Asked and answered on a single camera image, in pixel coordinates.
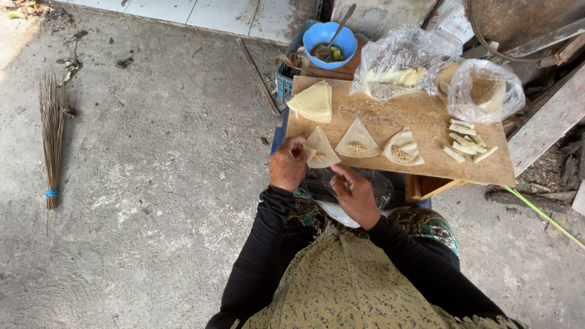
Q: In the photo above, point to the white sack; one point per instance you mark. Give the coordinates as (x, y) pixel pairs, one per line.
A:
(450, 18)

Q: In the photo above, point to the clear bag with brown crumbs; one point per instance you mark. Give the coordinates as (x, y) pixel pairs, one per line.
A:
(484, 91)

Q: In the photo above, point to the stack of pastry wrappers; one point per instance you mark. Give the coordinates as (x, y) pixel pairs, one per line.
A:
(313, 103)

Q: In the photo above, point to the heap of grey wooden planks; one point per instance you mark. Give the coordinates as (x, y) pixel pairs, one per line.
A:
(548, 119)

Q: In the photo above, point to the blue plastic crate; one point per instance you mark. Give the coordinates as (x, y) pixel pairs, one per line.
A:
(284, 80)

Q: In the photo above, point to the stick broom with blue tie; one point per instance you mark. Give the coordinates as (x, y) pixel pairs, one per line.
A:
(52, 132)

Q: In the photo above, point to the green paste in bowl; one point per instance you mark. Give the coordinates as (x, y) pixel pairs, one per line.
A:
(336, 54)

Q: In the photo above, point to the person's left hand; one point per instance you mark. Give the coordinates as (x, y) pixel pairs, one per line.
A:
(287, 167)

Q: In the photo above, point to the triangular pastry wrapper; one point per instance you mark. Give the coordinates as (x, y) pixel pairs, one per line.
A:
(358, 132)

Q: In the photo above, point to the green batik garment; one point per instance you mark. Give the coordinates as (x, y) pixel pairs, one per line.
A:
(425, 224)

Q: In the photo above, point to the brown crumb filling heap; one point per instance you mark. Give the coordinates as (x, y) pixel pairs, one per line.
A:
(356, 147)
(401, 154)
(319, 157)

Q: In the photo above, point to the person's right hand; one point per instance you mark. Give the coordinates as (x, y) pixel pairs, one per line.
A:
(359, 199)

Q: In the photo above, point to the curled-edge pastry wrapper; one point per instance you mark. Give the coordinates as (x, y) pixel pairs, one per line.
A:
(408, 139)

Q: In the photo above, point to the thin wooden slat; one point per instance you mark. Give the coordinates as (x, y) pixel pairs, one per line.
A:
(258, 75)

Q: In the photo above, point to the woven bamboo basket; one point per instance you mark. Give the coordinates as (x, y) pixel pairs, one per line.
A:
(516, 23)

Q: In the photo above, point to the pile of pale sticks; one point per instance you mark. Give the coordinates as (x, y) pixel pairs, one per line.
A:
(464, 139)

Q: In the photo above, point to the crumpled clear plastic bag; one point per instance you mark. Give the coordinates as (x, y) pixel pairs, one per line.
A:
(374, 189)

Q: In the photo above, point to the blue plastic bowl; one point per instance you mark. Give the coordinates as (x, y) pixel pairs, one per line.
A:
(346, 42)

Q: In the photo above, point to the wooden stool frame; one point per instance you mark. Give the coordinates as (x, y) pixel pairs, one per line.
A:
(425, 187)

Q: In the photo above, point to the wooden cutting board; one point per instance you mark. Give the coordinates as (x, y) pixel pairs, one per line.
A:
(411, 114)

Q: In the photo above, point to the metal spoon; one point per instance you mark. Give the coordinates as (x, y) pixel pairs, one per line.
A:
(336, 33)

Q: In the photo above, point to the clear bag with pale pieces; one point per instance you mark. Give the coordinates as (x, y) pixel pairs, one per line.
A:
(402, 68)

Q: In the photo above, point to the thin green stick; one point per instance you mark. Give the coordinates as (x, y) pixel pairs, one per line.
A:
(544, 215)

